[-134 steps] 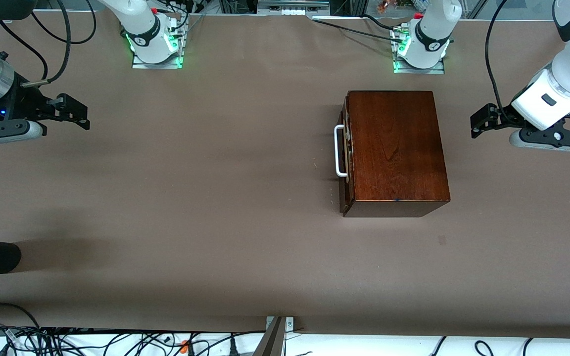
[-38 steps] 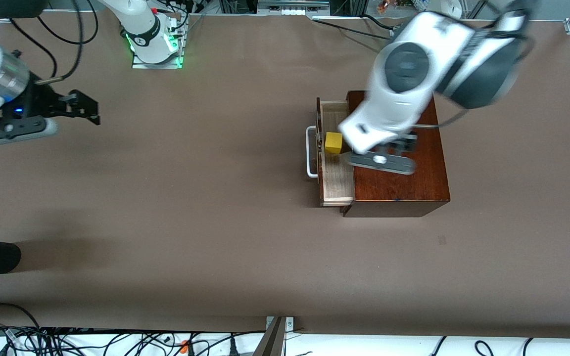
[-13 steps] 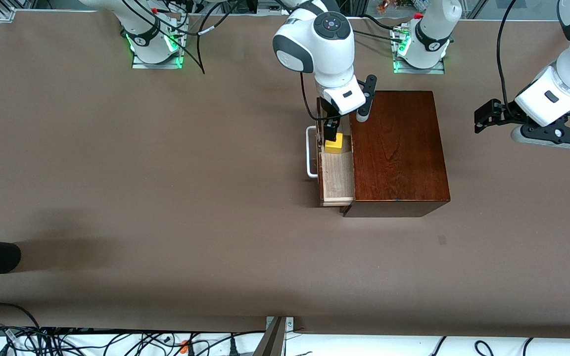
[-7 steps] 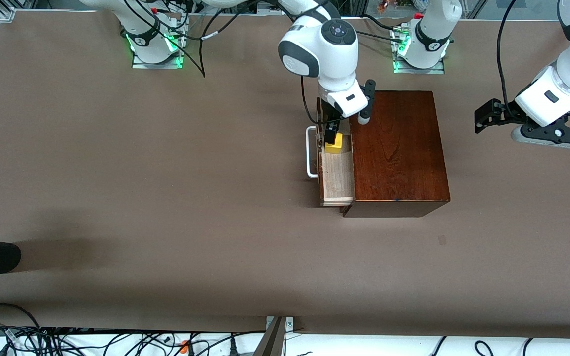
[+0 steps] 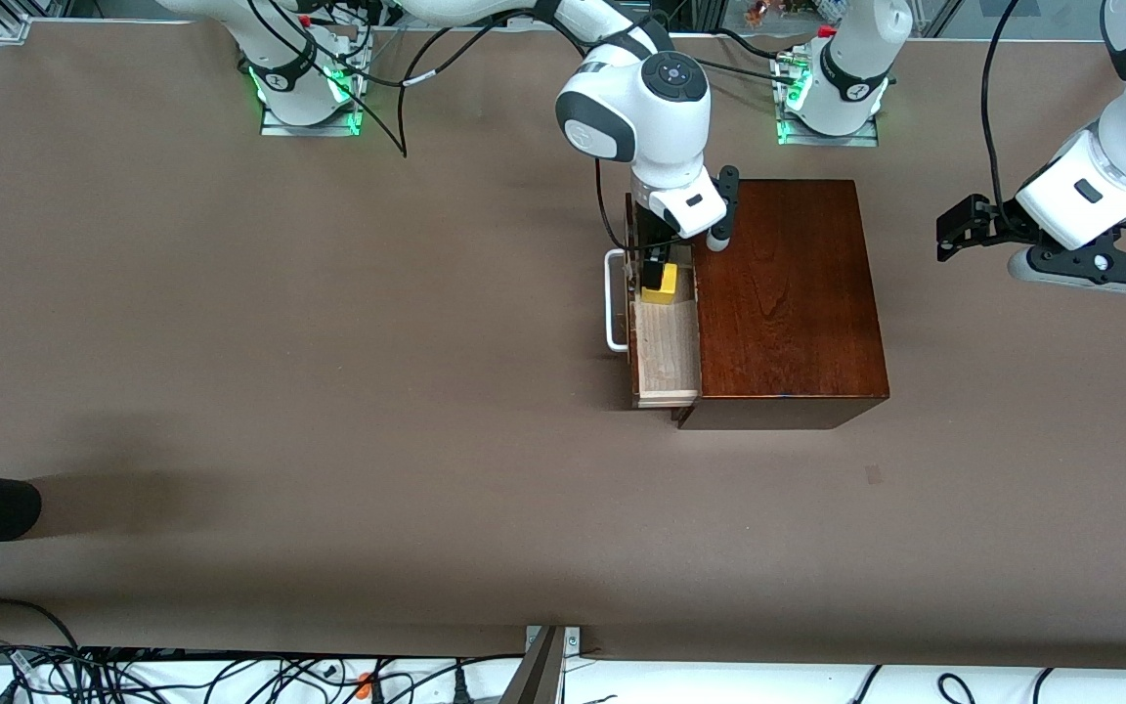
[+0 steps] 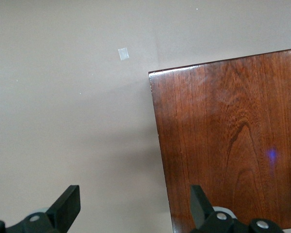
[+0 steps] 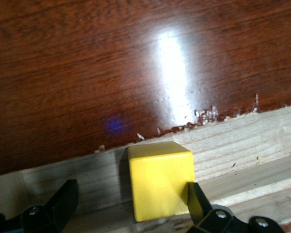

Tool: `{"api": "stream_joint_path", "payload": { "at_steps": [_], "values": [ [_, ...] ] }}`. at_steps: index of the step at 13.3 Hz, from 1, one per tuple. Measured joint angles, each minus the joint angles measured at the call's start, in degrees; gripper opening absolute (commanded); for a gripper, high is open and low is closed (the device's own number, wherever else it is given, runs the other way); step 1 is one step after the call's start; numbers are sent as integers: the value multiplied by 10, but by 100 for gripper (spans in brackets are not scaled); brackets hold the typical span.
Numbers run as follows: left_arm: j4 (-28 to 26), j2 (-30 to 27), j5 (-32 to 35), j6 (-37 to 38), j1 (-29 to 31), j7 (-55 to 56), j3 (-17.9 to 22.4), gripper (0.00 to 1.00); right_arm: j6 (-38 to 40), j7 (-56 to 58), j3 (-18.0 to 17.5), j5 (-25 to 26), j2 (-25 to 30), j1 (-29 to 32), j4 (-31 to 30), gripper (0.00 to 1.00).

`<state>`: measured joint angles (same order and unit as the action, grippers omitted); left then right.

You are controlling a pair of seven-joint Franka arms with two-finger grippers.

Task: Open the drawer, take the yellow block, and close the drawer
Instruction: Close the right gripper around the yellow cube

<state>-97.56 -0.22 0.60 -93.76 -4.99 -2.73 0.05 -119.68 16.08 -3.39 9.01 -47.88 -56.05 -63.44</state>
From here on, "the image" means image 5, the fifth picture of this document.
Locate yellow block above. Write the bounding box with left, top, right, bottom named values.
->
left=640, top=261, right=679, bottom=306

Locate wooden drawer with metal handle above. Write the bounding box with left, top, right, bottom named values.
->
left=604, top=192, right=702, bottom=410

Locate dark wooden cabinet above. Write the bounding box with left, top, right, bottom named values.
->
left=672, top=179, right=891, bottom=431

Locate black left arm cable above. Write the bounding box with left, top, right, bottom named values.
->
left=979, top=0, right=1025, bottom=211

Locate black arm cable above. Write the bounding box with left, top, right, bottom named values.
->
left=248, top=0, right=634, bottom=257
left=979, top=0, right=1025, bottom=211

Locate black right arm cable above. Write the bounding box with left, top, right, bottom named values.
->
left=248, top=0, right=634, bottom=257

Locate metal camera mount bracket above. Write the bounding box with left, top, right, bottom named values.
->
left=501, top=625, right=583, bottom=704

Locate tangled black cable bundle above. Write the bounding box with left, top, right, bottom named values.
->
left=0, top=638, right=525, bottom=704

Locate black cable loop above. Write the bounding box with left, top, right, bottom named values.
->
left=0, top=597, right=81, bottom=650

